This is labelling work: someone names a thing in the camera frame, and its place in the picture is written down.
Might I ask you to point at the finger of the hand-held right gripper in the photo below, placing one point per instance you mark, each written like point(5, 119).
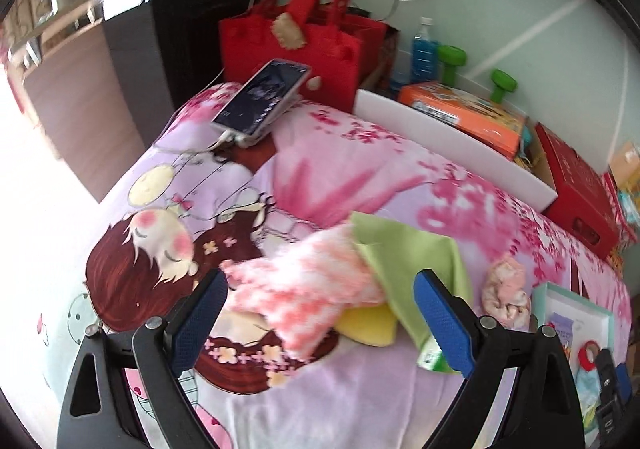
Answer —
point(607, 379)
point(623, 381)

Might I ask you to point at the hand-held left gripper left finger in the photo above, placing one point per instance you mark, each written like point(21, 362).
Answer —
point(200, 314)

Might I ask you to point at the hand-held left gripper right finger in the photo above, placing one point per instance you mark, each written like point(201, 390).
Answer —
point(445, 324)

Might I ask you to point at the blue face mask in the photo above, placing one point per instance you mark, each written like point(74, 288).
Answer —
point(587, 391)

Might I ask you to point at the red tape roll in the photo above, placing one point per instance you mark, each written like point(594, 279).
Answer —
point(582, 359)

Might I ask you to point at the green tissue pack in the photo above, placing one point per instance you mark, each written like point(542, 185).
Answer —
point(432, 356)

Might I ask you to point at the purple baby wipes pack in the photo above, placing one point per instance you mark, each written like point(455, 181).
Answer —
point(562, 334)

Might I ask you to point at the pink floral cloth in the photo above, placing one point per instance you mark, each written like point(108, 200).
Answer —
point(505, 289)

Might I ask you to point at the yellow sponge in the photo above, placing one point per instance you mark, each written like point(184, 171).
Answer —
point(370, 324)

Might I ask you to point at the light green cloth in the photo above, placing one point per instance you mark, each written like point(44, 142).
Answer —
point(400, 254)

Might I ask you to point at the teal white box tray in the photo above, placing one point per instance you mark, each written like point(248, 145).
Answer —
point(555, 299)

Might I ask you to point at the pink white fuzzy sock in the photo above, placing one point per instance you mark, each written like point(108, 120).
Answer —
point(300, 289)

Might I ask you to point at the cartoon printed bed sheet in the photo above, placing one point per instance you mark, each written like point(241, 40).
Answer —
point(350, 409)

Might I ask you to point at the white storage box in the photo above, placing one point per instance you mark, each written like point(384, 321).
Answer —
point(450, 154)

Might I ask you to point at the red patterned tin box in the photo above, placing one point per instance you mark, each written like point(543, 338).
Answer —
point(617, 209)

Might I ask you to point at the light blue wipes pack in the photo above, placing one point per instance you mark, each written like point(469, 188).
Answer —
point(630, 206)

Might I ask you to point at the white phone holder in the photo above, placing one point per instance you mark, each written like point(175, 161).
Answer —
point(250, 140)

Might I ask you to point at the small open cardboard box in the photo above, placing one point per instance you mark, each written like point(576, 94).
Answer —
point(540, 164)

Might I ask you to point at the red gift box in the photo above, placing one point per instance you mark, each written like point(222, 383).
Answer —
point(575, 189)

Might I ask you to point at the teal plastic toy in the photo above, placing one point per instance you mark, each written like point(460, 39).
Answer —
point(526, 139)

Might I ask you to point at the orange cardboard box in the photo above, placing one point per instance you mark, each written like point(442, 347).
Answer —
point(460, 114)

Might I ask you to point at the smartphone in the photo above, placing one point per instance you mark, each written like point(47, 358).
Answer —
point(260, 96)

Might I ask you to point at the brown wooden cabinet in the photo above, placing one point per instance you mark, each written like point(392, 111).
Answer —
point(85, 104)

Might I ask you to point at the green dumbbell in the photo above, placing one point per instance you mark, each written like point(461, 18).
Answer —
point(452, 59)
point(504, 84)

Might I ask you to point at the blue liquid plastic bottle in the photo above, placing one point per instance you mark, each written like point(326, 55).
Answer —
point(424, 59)

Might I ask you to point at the dark red paper bag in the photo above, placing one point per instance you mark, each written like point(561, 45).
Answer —
point(385, 59)

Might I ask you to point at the red felt tote bag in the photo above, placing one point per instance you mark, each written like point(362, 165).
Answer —
point(280, 54)

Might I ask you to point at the black cabinet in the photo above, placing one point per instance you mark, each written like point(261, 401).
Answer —
point(190, 29)

